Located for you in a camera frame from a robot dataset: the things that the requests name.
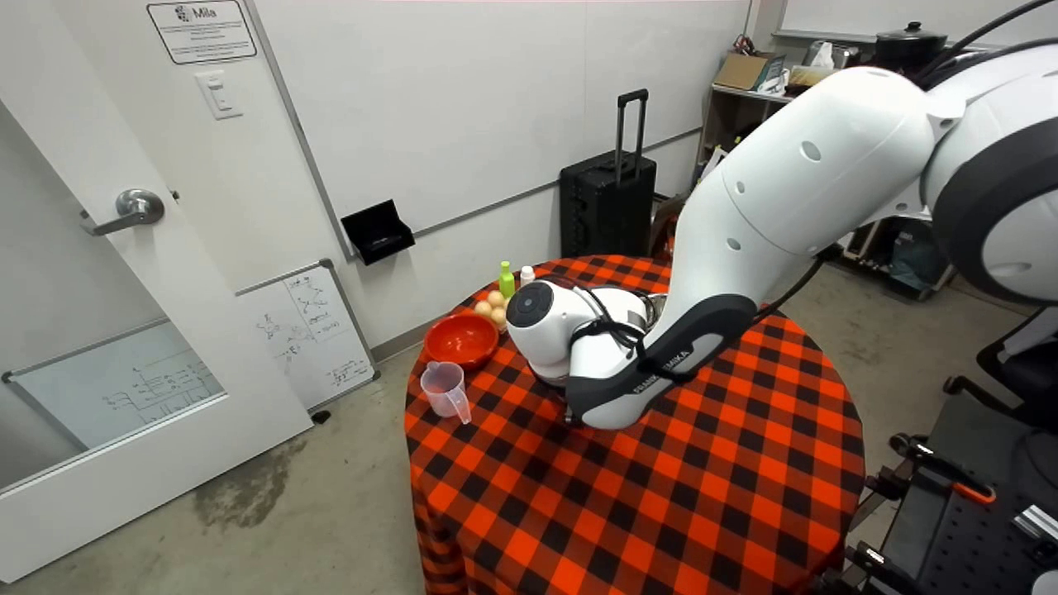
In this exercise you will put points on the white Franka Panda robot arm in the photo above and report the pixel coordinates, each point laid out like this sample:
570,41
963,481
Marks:
813,187

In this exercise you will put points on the empty red bowl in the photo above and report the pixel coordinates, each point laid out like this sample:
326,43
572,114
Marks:
461,340

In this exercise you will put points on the small white bottle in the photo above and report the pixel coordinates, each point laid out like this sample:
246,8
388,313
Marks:
528,276

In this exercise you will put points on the small green bottle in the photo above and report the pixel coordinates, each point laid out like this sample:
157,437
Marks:
508,284

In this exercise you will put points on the tray of beige eggs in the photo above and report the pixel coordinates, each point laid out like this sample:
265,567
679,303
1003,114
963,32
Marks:
493,308

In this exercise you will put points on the black rolling suitcase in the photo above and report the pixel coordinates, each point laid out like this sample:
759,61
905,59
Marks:
606,211

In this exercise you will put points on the clear plastic measuring cup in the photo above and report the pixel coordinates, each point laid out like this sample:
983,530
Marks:
444,387

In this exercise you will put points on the small leaning whiteboard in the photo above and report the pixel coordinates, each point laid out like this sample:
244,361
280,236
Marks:
309,334

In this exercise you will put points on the red black plaid tablecloth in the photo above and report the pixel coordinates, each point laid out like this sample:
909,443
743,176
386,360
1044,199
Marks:
681,496

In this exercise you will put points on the brown cardboard box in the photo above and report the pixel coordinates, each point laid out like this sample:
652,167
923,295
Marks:
743,71

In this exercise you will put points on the white door with glass panel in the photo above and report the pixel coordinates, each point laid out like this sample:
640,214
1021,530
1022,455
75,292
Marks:
132,366

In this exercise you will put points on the black cooking pot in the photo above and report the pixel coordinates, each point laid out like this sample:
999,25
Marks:
909,49

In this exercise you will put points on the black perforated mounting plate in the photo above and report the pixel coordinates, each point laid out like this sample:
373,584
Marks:
970,530

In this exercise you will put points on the black office chair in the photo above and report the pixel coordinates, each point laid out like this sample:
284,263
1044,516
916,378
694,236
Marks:
1026,366

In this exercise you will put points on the black wall-mounted tray box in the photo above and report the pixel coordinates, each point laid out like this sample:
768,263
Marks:
378,232

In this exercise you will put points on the small white wall plate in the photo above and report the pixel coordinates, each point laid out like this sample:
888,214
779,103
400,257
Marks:
219,95

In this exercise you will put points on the white printed wall sign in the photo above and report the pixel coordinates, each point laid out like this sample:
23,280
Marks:
202,32

